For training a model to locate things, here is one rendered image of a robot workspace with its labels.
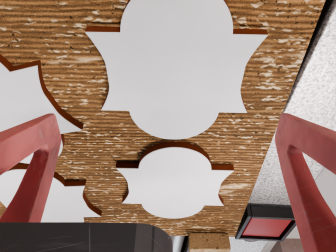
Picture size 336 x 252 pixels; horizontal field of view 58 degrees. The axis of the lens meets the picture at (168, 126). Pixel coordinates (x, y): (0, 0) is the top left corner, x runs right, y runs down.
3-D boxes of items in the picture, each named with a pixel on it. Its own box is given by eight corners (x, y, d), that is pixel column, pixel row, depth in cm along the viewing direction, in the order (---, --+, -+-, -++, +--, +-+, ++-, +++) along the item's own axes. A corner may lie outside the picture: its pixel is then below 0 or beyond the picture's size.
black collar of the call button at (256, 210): (298, 207, 43) (302, 219, 42) (280, 231, 48) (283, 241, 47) (245, 205, 43) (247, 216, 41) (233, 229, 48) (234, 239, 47)
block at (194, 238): (229, 231, 44) (231, 250, 42) (227, 237, 45) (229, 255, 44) (188, 230, 44) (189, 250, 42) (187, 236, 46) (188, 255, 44)
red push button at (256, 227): (291, 210, 44) (293, 219, 43) (277, 229, 48) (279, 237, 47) (249, 208, 43) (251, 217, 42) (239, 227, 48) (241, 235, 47)
